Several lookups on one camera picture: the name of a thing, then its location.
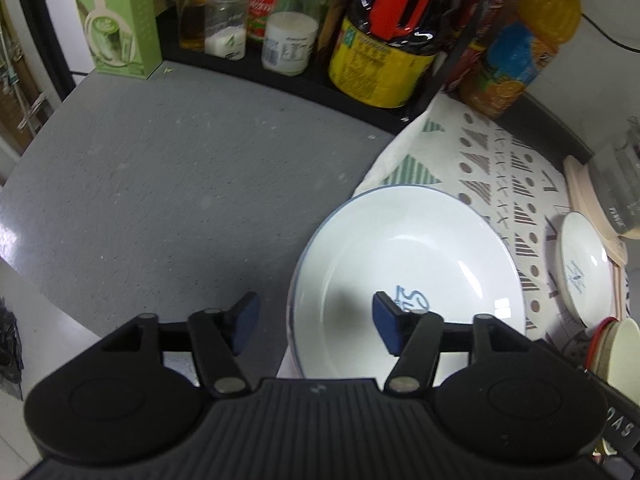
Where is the dark sauce bottle yellow label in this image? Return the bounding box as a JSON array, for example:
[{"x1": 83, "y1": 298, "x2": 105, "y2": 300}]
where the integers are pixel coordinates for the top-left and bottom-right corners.
[{"x1": 327, "y1": 0, "x2": 481, "y2": 109}]

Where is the cooking oil bottle white cap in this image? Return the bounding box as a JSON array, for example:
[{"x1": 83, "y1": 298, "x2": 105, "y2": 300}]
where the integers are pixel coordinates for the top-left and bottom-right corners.
[{"x1": 177, "y1": 0, "x2": 224, "y2": 54}]

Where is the black metal kitchen rack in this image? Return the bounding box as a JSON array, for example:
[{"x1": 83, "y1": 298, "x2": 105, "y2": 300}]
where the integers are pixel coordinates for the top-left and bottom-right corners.
[{"x1": 155, "y1": 0, "x2": 503, "y2": 136}]

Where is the red drink can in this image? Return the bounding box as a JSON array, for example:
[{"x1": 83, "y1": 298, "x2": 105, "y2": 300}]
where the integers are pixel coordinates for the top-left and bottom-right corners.
[{"x1": 444, "y1": 0, "x2": 521, "y2": 93}]

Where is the red label condiment bottle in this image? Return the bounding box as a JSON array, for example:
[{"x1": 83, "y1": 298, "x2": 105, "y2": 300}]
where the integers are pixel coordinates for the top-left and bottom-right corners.
[{"x1": 248, "y1": 0, "x2": 282, "y2": 49}]

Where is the deep white plate blue print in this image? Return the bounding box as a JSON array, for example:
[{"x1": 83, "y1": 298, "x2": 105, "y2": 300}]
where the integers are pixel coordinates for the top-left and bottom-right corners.
[{"x1": 286, "y1": 185, "x2": 528, "y2": 380}]

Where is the white powder jar white cap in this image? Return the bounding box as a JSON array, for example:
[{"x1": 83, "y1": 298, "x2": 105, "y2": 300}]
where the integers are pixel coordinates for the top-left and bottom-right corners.
[{"x1": 261, "y1": 0, "x2": 326, "y2": 77}]

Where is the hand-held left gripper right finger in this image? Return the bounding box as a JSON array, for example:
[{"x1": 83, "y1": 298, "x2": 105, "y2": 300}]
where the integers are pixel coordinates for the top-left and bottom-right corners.
[{"x1": 372, "y1": 290, "x2": 538, "y2": 395}]

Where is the small clear shaker jar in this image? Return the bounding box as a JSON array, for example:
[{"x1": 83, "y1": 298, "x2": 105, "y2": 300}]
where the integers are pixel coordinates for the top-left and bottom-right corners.
[{"x1": 204, "y1": 0, "x2": 250, "y2": 61}]

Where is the orange juice bottle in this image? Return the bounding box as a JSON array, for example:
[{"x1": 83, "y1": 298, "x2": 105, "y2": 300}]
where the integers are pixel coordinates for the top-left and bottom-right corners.
[{"x1": 457, "y1": 0, "x2": 590, "y2": 120}]

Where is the red and black bowl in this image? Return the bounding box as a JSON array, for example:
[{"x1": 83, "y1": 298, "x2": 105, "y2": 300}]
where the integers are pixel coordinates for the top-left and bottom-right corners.
[{"x1": 586, "y1": 316, "x2": 621, "y2": 376}]

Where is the black power cable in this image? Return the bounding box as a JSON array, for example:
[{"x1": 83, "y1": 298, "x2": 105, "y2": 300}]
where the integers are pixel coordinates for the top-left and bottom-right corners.
[{"x1": 581, "y1": 10, "x2": 640, "y2": 56}]

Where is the glass measuring jug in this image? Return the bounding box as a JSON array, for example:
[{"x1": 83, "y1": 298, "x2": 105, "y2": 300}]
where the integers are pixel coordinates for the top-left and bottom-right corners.
[{"x1": 585, "y1": 117, "x2": 640, "y2": 236}]

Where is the patterned fringed table mat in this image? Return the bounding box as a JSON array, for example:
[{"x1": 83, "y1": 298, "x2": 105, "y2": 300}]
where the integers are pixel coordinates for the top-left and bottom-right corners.
[{"x1": 352, "y1": 91, "x2": 631, "y2": 376}]

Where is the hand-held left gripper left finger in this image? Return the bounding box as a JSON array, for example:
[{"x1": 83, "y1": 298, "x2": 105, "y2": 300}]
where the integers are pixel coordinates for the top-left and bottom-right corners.
[{"x1": 97, "y1": 291, "x2": 261, "y2": 397}]

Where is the small white plate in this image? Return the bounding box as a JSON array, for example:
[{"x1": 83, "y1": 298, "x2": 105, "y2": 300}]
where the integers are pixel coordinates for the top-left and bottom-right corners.
[{"x1": 555, "y1": 211, "x2": 624, "y2": 329}]

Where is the green carton box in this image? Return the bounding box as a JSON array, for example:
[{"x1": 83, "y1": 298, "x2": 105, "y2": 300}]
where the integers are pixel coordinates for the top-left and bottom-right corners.
[{"x1": 69, "y1": 0, "x2": 164, "y2": 80}]

